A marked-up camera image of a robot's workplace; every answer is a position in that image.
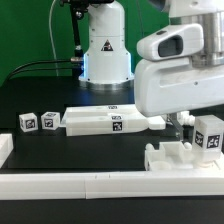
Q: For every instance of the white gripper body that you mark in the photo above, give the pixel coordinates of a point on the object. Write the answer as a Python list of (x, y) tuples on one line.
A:
[(172, 86)]

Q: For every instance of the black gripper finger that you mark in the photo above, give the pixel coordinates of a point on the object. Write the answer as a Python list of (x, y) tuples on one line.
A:
[(179, 129)]

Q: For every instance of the white chair seat block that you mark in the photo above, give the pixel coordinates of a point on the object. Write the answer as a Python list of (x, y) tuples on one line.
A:
[(176, 156)]

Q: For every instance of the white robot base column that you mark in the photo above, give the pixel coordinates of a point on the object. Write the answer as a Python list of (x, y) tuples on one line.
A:
[(107, 62)]

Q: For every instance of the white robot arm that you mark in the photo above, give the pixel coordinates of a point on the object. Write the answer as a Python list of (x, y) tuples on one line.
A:
[(195, 31)]

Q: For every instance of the white tagged cube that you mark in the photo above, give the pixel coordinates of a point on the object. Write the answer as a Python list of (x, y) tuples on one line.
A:
[(28, 122), (50, 120)]

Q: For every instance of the white left fence piece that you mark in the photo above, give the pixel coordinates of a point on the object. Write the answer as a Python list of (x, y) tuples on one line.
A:
[(6, 147)]

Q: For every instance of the white chair back frame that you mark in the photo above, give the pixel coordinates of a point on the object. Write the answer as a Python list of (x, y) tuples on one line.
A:
[(112, 123)]

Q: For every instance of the white L-shaped fence rail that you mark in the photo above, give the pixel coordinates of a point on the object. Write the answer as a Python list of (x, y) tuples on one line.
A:
[(157, 182)]

